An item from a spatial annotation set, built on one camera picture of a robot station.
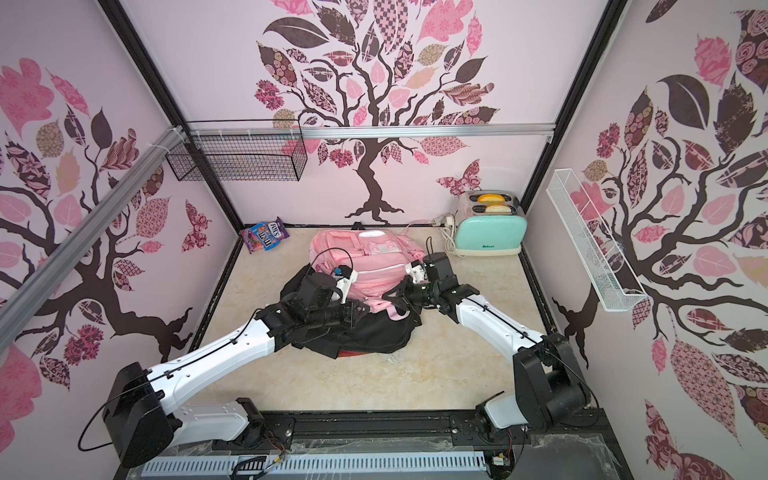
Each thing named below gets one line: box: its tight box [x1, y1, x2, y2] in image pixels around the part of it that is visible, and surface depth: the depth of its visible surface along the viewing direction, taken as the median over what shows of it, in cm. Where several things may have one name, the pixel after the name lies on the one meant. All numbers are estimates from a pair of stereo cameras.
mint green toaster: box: [455, 190, 528, 257], surface depth 106 cm
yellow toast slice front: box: [485, 205, 512, 213], surface depth 103 cm
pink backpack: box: [310, 219, 429, 320], surface depth 97 cm
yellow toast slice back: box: [477, 193, 505, 204], surface depth 105 cm
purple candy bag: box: [240, 216, 290, 253], surface depth 116 cm
